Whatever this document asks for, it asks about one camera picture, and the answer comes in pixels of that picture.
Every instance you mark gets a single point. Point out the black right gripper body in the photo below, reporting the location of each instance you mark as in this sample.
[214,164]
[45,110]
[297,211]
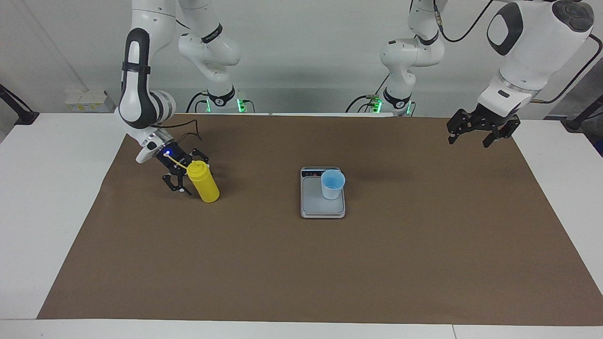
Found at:
[172,156]

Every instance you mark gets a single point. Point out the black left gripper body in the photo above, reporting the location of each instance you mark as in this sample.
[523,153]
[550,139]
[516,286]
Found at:
[485,118]

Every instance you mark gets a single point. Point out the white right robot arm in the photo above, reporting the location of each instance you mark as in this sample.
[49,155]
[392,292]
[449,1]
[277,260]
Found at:
[162,106]

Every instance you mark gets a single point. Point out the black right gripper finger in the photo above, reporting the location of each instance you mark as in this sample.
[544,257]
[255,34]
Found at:
[200,155]
[178,184]

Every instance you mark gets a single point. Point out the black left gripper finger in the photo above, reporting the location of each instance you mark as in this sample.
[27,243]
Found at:
[504,133]
[459,125]

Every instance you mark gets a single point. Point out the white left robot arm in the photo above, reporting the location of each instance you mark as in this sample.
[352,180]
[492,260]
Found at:
[532,47]

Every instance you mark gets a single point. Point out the light blue plastic cup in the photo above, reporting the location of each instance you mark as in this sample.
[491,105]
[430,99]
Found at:
[332,188]

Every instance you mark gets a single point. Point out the silver digital kitchen scale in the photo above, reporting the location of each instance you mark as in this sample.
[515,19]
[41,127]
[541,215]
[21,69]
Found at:
[313,202]

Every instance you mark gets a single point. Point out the yellow squeeze bottle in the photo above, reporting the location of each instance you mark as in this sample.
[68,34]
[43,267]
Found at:
[205,186]

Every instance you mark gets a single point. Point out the black stand leg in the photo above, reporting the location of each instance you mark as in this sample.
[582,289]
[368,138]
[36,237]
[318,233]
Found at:
[584,115]
[21,113]

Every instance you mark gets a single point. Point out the brown table mat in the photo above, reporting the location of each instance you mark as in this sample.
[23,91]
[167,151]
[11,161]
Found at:
[301,273]

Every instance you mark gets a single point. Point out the white wall socket box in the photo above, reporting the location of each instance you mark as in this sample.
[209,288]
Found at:
[87,101]

